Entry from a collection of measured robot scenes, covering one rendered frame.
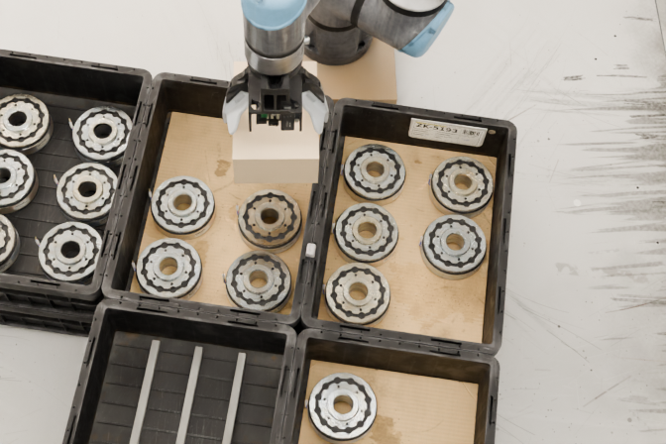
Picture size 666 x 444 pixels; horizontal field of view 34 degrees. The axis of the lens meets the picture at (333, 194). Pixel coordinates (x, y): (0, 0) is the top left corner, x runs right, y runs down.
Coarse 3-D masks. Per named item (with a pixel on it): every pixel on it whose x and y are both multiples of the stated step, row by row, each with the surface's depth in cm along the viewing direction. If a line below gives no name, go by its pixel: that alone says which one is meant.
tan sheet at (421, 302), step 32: (416, 160) 184; (480, 160) 185; (416, 192) 182; (416, 224) 179; (480, 224) 180; (416, 256) 177; (416, 288) 174; (448, 288) 174; (480, 288) 174; (384, 320) 172; (416, 320) 172; (448, 320) 172; (480, 320) 172
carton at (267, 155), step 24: (312, 72) 157; (240, 120) 153; (240, 144) 151; (264, 144) 152; (288, 144) 152; (312, 144) 152; (240, 168) 153; (264, 168) 153; (288, 168) 153; (312, 168) 154
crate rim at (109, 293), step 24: (168, 72) 178; (144, 120) 174; (144, 144) 172; (312, 192) 170; (120, 216) 167; (312, 216) 168; (120, 240) 165; (312, 240) 167; (216, 312) 160; (240, 312) 161; (264, 312) 161
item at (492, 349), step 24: (336, 120) 176; (456, 120) 176; (480, 120) 177; (504, 120) 177; (336, 144) 174; (504, 192) 171; (504, 216) 169; (504, 240) 167; (312, 264) 166; (504, 264) 166; (312, 288) 163; (504, 288) 164; (384, 336) 160; (408, 336) 160; (432, 336) 160
